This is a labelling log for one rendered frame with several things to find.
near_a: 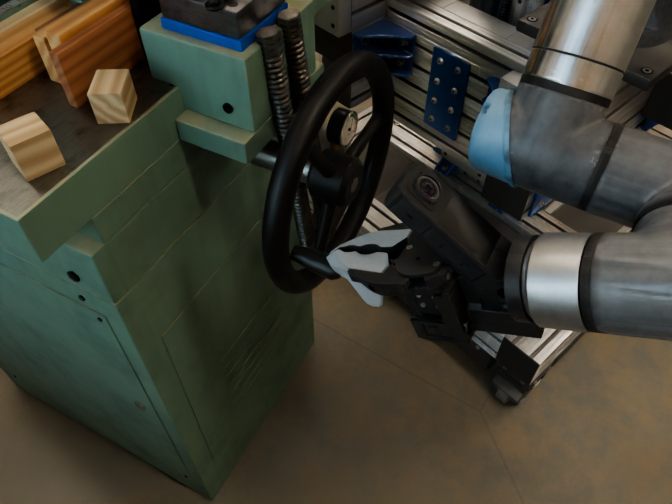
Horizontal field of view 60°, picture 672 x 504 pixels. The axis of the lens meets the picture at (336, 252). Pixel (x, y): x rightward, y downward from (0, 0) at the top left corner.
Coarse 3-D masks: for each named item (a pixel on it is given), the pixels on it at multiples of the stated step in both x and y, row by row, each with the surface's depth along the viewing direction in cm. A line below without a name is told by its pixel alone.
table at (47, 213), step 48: (48, 96) 64; (144, 96) 64; (0, 144) 58; (96, 144) 58; (144, 144) 63; (240, 144) 63; (0, 192) 54; (48, 192) 54; (96, 192) 59; (0, 240) 57; (48, 240) 56
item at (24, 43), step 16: (48, 16) 67; (32, 32) 64; (0, 48) 62; (16, 48) 63; (32, 48) 64; (0, 64) 62; (16, 64) 63; (32, 64) 65; (0, 80) 62; (16, 80) 64; (0, 96) 63
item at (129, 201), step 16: (176, 144) 68; (192, 144) 71; (160, 160) 66; (176, 160) 69; (144, 176) 65; (160, 176) 67; (128, 192) 63; (144, 192) 66; (112, 208) 62; (128, 208) 64; (96, 224) 61; (112, 224) 63; (96, 240) 63
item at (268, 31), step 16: (288, 16) 61; (256, 32) 59; (272, 32) 58; (288, 32) 61; (272, 48) 59; (288, 48) 63; (304, 48) 64; (272, 64) 60; (288, 64) 65; (304, 64) 65; (272, 80) 62; (304, 80) 66; (272, 96) 64; (288, 96) 64; (304, 96) 68; (288, 112) 65; (320, 144) 75; (304, 192) 75; (304, 208) 77; (320, 208) 83; (336, 208) 95; (304, 224) 79; (336, 224) 91; (304, 240) 82
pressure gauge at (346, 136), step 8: (336, 112) 96; (344, 112) 96; (352, 112) 96; (336, 120) 96; (344, 120) 95; (328, 128) 96; (336, 128) 96; (344, 128) 96; (352, 128) 100; (328, 136) 97; (336, 136) 96; (344, 136) 98; (352, 136) 101; (336, 144) 98; (344, 144) 99
